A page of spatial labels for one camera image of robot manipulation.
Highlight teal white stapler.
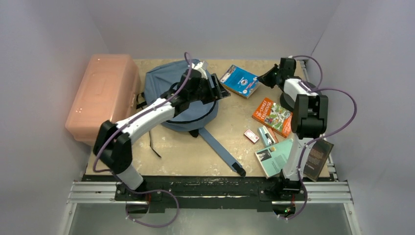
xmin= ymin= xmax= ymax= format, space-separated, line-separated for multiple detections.
xmin=258 ymin=126 xmax=276 ymax=147

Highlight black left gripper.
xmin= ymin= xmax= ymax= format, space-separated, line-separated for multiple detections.
xmin=188 ymin=74 xmax=230 ymax=105

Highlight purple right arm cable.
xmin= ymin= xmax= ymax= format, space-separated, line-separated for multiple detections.
xmin=277 ymin=55 xmax=358 ymax=221

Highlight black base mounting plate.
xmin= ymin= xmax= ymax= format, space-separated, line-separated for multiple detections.
xmin=81 ymin=175 xmax=307 ymax=215

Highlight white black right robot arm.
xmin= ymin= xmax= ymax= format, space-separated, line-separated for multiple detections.
xmin=258 ymin=56 xmax=328 ymax=199

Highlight blue grey backpack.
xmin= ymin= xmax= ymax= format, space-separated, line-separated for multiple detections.
xmin=142 ymin=59 xmax=246 ymax=177

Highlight black filament spool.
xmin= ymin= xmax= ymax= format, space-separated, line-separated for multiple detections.
xmin=279 ymin=78 xmax=317 ymax=112

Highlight teal paperback book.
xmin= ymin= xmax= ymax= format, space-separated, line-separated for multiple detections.
xmin=254 ymin=139 xmax=293 ymax=179

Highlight orange treehouse book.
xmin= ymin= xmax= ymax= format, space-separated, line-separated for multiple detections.
xmin=252 ymin=97 xmax=293 ymax=138

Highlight blue paperback book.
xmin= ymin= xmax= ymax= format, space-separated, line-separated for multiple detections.
xmin=219 ymin=65 xmax=259 ymax=98

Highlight pink plastic storage box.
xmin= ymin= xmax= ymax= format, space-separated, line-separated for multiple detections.
xmin=65 ymin=54 xmax=141 ymax=146

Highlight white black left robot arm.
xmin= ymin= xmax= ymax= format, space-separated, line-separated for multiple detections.
xmin=92 ymin=69 xmax=230 ymax=200

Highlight orange marker pen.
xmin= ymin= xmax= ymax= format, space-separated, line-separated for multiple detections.
xmin=267 ymin=127 xmax=279 ymax=143

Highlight small red white card box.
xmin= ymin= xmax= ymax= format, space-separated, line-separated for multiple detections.
xmin=244 ymin=129 xmax=259 ymax=143

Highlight dark brown book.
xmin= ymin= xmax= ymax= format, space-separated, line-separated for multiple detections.
xmin=303 ymin=139 xmax=334 ymax=182

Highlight aluminium frame rails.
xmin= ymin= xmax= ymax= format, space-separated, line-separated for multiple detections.
xmin=65 ymin=59 xmax=363 ymax=235

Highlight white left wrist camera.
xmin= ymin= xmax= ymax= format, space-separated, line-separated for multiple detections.
xmin=192 ymin=61 xmax=208 ymax=79

